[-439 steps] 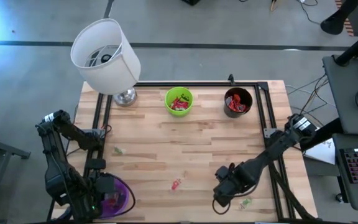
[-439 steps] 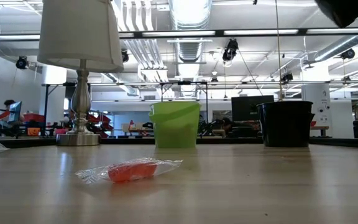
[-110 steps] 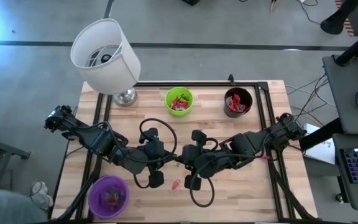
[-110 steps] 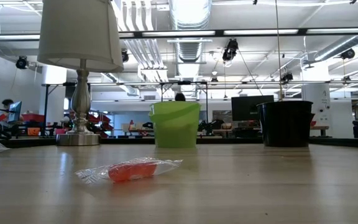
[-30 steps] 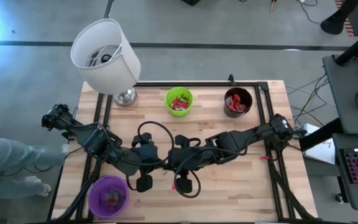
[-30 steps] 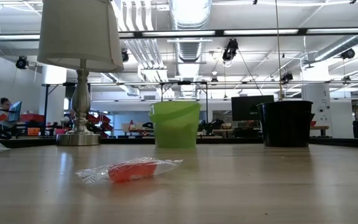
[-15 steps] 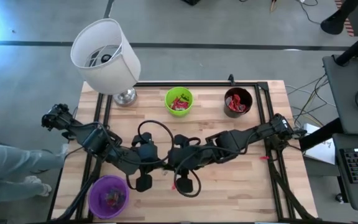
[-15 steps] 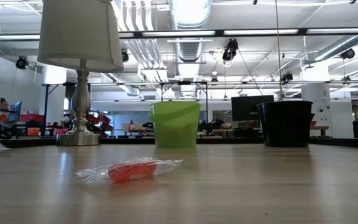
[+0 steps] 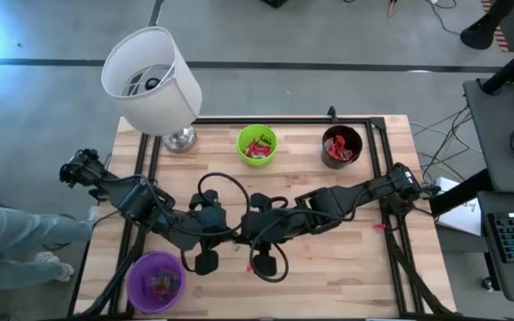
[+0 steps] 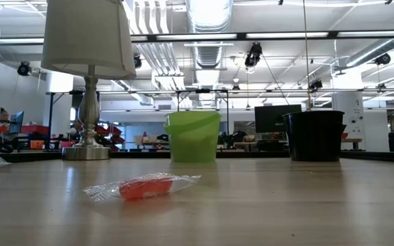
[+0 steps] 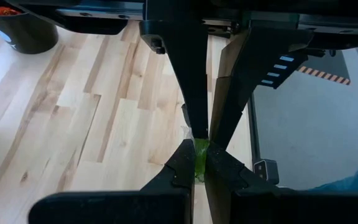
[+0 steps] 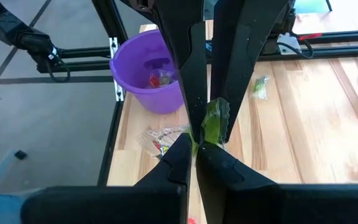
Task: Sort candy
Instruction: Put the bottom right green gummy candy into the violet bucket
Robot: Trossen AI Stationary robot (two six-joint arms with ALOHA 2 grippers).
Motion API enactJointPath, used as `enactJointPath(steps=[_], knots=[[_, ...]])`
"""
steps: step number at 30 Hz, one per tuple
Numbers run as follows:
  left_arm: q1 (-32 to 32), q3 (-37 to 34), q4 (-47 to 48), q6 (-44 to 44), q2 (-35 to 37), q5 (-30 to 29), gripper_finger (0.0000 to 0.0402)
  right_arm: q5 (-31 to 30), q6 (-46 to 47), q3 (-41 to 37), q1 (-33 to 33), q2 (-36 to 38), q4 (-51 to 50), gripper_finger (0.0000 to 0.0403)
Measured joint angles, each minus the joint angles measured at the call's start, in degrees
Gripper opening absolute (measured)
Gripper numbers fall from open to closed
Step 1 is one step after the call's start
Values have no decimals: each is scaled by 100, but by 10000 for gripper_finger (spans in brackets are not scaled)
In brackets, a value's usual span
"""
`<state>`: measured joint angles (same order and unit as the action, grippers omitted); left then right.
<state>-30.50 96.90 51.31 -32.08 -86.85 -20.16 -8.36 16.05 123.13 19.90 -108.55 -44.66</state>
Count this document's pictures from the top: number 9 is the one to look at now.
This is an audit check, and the red white striped mat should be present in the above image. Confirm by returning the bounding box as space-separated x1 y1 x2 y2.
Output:
481 0 512 54

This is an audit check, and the person's leg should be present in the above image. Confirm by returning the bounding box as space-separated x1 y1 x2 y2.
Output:
460 0 514 50

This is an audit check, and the black plastic bucket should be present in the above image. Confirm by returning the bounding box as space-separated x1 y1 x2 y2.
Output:
321 124 364 170

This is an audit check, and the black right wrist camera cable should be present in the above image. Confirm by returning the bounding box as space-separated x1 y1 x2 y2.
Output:
247 195 361 284

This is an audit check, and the white shade silver table lamp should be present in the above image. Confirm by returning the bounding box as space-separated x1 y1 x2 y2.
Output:
100 25 203 152

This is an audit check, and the black aluminium table frame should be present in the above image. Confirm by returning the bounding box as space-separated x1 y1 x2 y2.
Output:
67 116 454 318

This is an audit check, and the purple plastic bucket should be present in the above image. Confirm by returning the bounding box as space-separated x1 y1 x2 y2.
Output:
126 250 187 316

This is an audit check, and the black left wrist camera cable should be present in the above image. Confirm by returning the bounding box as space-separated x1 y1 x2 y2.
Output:
180 172 252 273

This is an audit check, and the green plastic bucket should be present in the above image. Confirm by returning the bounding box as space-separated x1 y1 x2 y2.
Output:
236 124 279 169

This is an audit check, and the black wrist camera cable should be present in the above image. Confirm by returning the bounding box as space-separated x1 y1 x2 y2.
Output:
180 172 252 273
247 195 361 284

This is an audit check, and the bundle of floor cables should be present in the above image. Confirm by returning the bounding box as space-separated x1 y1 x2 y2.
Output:
408 105 475 179

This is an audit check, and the person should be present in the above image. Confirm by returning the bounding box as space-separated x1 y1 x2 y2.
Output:
0 204 100 309

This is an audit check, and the white paper sheet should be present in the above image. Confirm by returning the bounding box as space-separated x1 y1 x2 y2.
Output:
435 198 483 237

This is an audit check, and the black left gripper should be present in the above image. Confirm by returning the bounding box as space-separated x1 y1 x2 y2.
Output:
189 189 229 276

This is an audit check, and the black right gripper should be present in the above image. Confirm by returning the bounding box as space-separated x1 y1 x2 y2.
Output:
241 193 294 277

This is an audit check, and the black stand pole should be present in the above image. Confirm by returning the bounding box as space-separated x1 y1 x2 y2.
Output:
429 168 493 218
481 33 514 95

